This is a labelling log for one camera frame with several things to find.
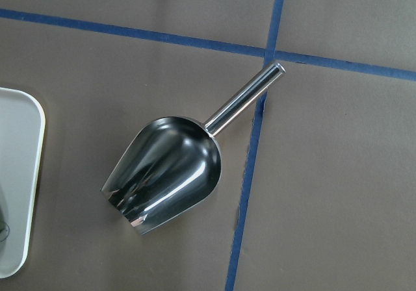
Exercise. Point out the steel ice scoop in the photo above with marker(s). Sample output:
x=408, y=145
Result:
x=175, y=162

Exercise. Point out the beige plastic tray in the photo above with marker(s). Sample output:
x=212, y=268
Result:
x=22, y=134

